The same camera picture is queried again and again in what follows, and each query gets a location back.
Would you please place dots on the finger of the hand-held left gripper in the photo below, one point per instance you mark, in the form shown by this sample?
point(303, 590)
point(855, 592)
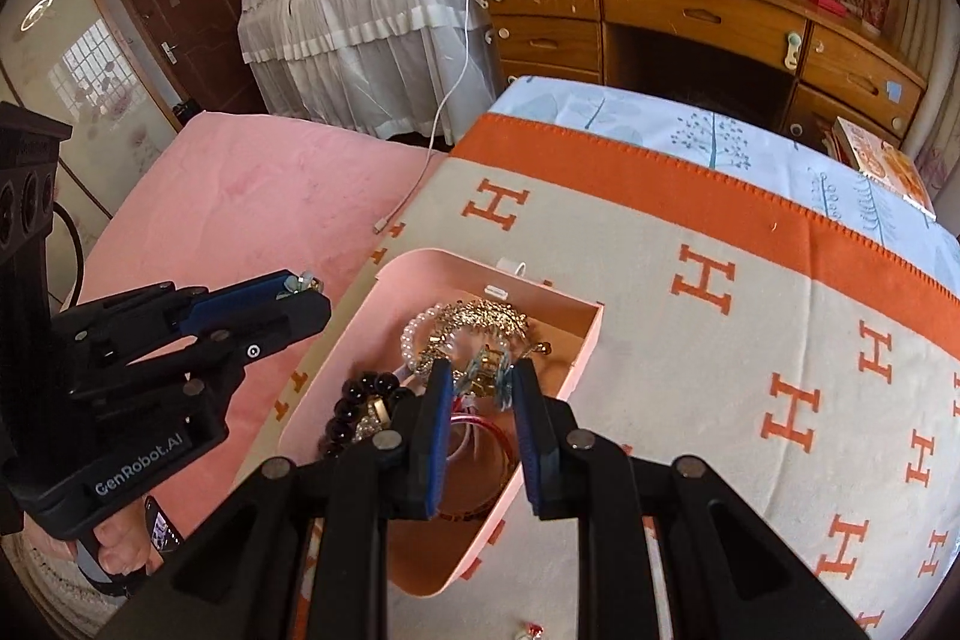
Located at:
point(277, 329)
point(225, 302)

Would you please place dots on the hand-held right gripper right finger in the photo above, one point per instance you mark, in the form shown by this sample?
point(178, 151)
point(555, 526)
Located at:
point(529, 445)

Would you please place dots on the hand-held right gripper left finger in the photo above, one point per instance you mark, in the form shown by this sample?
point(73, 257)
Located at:
point(439, 437)

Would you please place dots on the pink rectangular box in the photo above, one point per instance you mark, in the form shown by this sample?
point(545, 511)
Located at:
point(352, 340)

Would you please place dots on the small gold hair claw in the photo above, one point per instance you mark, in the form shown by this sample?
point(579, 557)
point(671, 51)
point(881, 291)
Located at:
point(487, 370)

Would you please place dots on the gold rhinestone hair ornament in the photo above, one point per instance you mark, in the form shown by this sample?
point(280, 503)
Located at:
point(480, 314)

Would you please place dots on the person's left hand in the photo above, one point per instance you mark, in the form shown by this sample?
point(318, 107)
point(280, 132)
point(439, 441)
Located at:
point(124, 546)

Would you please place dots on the black wrist band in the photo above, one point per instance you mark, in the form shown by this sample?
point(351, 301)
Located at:
point(161, 527)

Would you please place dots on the pink blanket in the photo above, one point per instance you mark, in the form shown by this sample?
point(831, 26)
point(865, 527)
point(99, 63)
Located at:
point(262, 197)

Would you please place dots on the small red ornament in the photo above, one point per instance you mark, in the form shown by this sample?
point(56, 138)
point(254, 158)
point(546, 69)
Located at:
point(534, 630)

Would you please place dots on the orange patterned blanket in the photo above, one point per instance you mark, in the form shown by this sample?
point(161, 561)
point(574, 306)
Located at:
point(712, 385)

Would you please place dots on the wooden desk with drawers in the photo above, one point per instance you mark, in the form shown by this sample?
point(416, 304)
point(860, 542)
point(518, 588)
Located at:
point(697, 18)

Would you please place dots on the pale drawer safety lock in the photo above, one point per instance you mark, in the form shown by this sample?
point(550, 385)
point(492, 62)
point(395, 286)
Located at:
point(791, 49)

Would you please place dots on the small red box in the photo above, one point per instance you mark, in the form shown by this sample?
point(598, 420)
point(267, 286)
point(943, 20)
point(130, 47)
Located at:
point(825, 1)

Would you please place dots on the patterned jar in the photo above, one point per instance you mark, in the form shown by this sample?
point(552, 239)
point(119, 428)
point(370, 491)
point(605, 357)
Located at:
point(876, 6)

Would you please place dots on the beige floral curtain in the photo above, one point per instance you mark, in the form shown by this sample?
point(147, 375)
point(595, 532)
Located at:
point(934, 48)

